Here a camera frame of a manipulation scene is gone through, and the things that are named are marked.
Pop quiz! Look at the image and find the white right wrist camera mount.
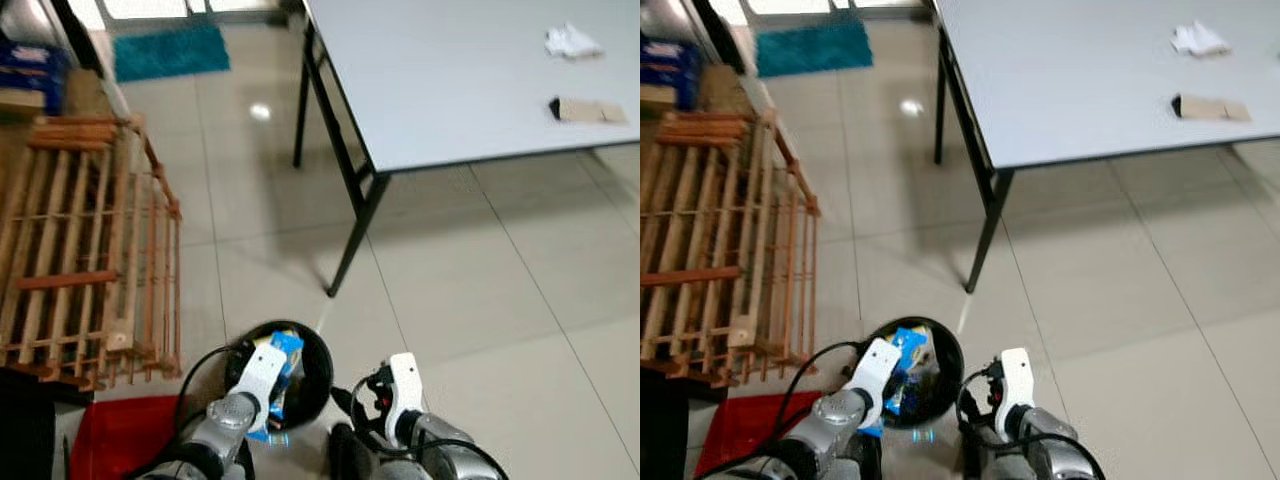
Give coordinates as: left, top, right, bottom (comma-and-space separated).
384, 351, 427, 447
999, 346, 1037, 442

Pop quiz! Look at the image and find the black metal desk frame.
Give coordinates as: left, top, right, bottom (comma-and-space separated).
48, 0, 103, 78
689, 0, 748, 77

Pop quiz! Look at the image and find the round black rubbish bin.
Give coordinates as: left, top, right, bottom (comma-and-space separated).
224, 319, 335, 428
864, 315, 967, 430

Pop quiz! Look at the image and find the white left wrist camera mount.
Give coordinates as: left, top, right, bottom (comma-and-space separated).
236, 342, 289, 432
847, 337, 904, 427

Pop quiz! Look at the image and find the red plastic sheet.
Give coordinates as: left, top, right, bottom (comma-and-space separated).
692, 389, 833, 480
67, 394, 198, 480

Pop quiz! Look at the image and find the blue snack wrapper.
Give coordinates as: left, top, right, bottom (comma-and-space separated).
878, 327, 931, 438
244, 329, 307, 443

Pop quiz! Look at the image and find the brown cardboard piece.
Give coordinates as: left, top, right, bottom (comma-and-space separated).
1171, 92, 1253, 124
549, 95, 630, 127

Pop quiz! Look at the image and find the wooden slatted rack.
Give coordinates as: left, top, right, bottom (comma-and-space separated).
0, 112, 184, 392
640, 107, 822, 388

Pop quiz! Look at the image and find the glass door with white frame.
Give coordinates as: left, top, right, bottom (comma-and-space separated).
700, 0, 937, 27
64, 0, 302, 31

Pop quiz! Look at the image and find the white crumpled tissue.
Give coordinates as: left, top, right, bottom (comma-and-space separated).
544, 21, 605, 60
1171, 19, 1232, 58

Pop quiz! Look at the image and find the grey table with black legs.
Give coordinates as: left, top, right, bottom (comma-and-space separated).
929, 0, 1280, 295
292, 0, 641, 299

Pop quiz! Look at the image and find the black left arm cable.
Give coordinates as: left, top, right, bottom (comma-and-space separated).
174, 342, 249, 443
774, 339, 867, 443

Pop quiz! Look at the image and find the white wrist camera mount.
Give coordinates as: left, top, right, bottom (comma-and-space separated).
236, 342, 289, 432
384, 351, 427, 447
847, 337, 904, 427
999, 346, 1037, 442

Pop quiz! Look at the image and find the blue cardboard box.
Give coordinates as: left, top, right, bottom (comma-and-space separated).
0, 38, 72, 114
640, 34, 702, 112

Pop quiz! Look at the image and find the teal floor mat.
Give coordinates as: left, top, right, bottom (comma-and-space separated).
111, 24, 232, 84
754, 19, 875, 79

